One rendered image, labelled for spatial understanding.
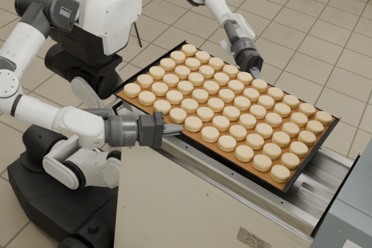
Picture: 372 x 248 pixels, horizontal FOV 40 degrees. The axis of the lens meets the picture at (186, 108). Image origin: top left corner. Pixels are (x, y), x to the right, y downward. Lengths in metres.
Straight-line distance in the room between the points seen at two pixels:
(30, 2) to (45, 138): 0.92
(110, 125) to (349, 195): 0.64
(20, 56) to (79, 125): 0.26
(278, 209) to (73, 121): 0.62
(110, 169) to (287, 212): 0.78
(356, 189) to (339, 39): 3.07
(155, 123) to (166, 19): 2.56
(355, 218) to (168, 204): 0.77
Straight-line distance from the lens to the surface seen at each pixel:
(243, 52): 1.79
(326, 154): 1.69
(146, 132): 1.43
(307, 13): 4.45
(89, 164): 2.17
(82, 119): 1.39
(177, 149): 1.58
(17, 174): 2.47
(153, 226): 1.89
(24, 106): 1.44
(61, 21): 1.55
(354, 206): 1.17
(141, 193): 1.81
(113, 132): 1.40
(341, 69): 3.86
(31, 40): 1.50
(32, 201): 2.35
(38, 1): 1.55
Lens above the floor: 1.99
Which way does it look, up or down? 40 degrees down
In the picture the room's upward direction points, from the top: 10 degrees clockwise
